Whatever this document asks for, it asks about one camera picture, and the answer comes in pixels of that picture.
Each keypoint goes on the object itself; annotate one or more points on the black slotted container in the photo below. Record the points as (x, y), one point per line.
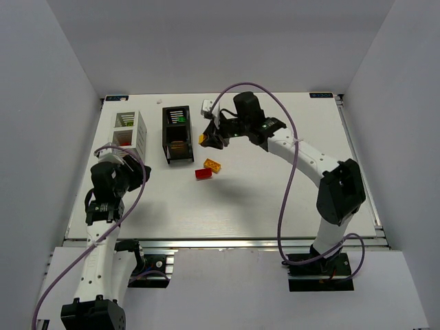
(172, 130)

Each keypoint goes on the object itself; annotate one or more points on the aluminium table rail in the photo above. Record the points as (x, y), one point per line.
(249, 243)

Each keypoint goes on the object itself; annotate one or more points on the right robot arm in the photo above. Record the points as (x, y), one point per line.
(340, 187)

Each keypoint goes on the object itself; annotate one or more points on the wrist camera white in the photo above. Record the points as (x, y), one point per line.
(210, 110)
(108, 155)

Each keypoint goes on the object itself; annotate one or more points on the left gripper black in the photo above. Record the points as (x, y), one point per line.
(136, 170)

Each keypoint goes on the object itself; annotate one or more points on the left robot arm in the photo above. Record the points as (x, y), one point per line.
(97, 302)

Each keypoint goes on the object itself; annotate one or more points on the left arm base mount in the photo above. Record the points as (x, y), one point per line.
(150, 269)

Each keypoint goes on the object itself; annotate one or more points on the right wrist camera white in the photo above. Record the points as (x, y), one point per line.
(210, 110)

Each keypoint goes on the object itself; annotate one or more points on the red rectangular brick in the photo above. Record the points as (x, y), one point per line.
(203, 173)

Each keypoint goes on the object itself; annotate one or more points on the blue label right corner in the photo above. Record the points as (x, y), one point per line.
(320, 95)

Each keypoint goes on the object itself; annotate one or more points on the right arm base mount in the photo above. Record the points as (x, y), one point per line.
(321, 276)

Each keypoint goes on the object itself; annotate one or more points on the yellow orange-slice round brick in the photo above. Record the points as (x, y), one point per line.
(179, 150)

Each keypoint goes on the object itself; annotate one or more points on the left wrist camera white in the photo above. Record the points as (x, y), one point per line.
(108, 155)

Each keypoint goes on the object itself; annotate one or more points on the orange rectangular brick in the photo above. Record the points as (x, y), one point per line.
(213, 165)

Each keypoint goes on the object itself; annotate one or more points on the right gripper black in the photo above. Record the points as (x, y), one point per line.
(219, 130)

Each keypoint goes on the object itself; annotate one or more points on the white slotted container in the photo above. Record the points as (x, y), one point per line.
(136, 134)

